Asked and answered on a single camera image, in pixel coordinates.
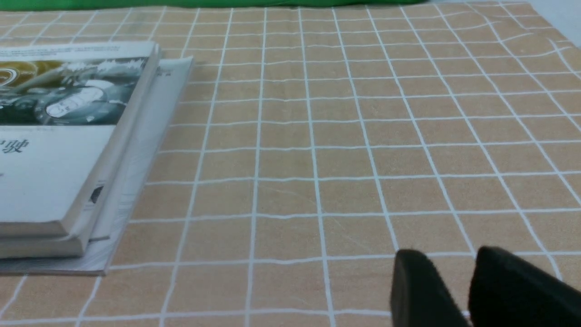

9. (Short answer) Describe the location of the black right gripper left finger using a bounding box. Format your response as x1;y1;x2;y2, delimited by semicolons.
390;250;469;327

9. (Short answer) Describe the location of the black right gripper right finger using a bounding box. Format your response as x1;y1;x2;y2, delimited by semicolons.
468;246;581;327

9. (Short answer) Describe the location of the orange checkered tablecloth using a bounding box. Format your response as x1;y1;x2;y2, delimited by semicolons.
1;2;580;327

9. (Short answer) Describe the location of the bottom thin white book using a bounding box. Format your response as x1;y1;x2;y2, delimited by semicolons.
1;56;195;276

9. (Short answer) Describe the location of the middle white book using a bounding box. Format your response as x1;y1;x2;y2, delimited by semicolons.
0;59;162;258

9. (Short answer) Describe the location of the top white autonomous driving book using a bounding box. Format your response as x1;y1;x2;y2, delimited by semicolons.
0;41;160;238

